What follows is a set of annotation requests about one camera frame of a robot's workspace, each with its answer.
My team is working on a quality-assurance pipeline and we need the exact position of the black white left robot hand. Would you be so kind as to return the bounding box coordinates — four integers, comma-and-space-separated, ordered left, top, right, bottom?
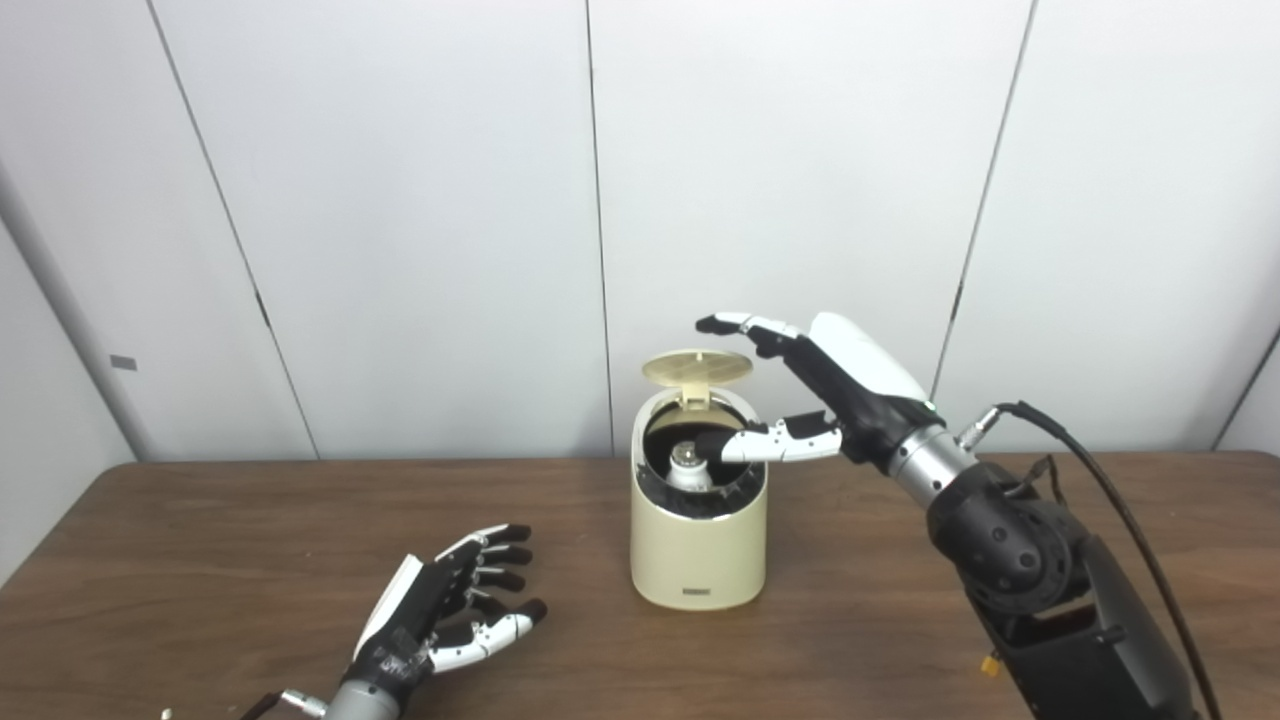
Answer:
350, 523, 549, 701

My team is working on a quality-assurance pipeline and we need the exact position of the cream-colored bin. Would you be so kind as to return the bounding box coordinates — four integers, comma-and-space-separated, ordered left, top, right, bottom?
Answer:
630, 348, 769, 611

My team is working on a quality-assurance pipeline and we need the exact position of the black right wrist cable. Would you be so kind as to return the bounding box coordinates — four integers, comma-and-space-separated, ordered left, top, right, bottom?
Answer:
957, 400, 1223, 720

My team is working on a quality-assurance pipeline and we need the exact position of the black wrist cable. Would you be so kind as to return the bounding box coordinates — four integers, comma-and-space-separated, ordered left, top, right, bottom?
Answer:
238, 688, 329, 720
957, 400, 1223, 720

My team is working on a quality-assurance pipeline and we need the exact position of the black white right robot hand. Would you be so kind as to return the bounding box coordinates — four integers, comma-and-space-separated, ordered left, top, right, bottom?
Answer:
696, 311, 946, 471

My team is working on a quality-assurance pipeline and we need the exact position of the cream round bin lid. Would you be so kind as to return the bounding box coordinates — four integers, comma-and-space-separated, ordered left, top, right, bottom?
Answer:
641, 348, 754, 409

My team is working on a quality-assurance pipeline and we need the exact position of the small white plastic bottle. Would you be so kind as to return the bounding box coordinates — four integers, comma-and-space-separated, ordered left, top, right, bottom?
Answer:
667, 445, 714, 493

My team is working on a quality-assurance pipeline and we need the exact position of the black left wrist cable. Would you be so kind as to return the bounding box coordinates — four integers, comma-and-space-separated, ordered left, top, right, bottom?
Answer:
238, 688, 329, 720

